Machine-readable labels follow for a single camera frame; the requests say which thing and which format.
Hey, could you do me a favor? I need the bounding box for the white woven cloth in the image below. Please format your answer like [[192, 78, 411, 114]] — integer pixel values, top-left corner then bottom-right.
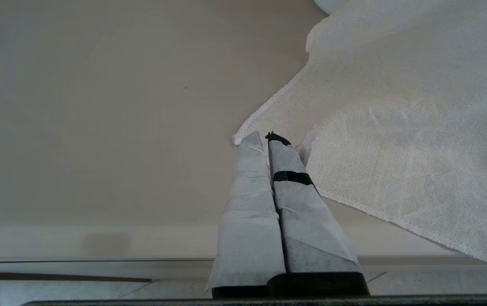
[[232, 0, 487, 272]]

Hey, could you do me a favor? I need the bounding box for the right gripper right finger wrapped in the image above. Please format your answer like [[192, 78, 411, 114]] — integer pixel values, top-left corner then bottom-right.
[[265, 125, 369, 297]]

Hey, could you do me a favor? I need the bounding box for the right gripper left finger wrapped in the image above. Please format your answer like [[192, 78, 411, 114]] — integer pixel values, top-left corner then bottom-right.
[[207, 131, 286, 298]]

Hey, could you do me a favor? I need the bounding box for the white cylindrical container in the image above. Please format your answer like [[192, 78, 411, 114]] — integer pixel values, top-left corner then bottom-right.
[[314, 0, 348, 15]]

